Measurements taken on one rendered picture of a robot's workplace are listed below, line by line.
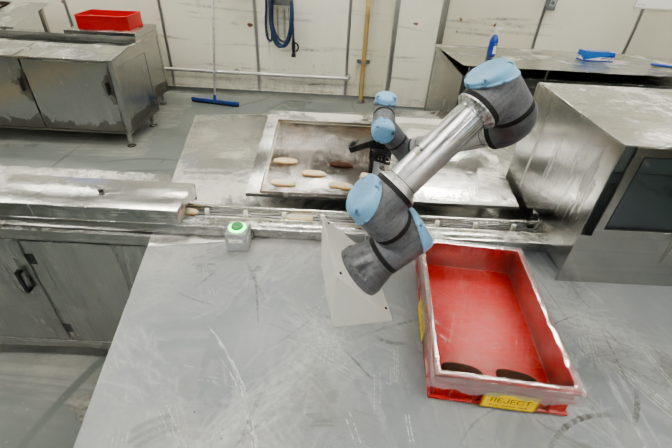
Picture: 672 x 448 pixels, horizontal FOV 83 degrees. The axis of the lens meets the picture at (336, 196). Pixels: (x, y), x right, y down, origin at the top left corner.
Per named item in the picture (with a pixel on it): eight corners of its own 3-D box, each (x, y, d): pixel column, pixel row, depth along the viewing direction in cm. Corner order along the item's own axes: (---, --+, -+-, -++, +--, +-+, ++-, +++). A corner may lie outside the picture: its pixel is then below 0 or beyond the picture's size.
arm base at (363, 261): (380, 303, 105) (409, 284, 103) (348, 281, 96) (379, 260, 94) (366, 263, 117) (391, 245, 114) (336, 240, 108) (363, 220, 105)
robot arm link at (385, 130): (405, 144, 122) (405, 126, 129) (385, 120, 116) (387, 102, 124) (385, 156, 126) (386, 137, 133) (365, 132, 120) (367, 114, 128)
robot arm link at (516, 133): (555, 121, 101) (410, 151, 138) (539, 90, 96) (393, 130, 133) (547, 153, 96) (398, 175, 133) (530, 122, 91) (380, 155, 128)
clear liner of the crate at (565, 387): (422, 402, 87) (430, 377, 81) (411, 257, 127) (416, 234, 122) (574, 422, 85) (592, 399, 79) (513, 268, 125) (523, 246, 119)
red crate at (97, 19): (77, 28, 373) (72, 14, 366) (94, 22, 403) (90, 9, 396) (130, 31, 376) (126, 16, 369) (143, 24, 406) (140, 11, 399)
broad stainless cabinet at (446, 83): (435, 188, 321) (463, 65, 265) (416, 136, 408) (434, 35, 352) (661, 200, 323) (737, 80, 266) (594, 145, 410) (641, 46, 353)
